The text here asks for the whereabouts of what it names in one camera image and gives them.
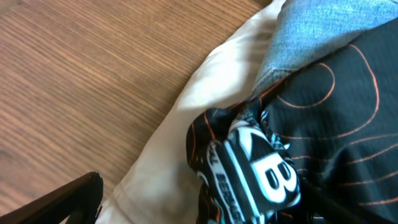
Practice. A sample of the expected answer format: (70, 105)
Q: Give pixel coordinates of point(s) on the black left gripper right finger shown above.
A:
(317, 200)

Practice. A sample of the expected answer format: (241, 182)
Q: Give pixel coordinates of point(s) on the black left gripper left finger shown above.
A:
(76, 202)

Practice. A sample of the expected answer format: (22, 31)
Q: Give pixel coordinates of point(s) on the black patterned sports jersey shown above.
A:
(333, 123)

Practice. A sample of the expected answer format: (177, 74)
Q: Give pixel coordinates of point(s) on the folded white cloth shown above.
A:
(160, 187)

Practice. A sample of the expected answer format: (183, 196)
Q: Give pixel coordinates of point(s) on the folded blue denim jeans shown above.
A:
(307, 30)

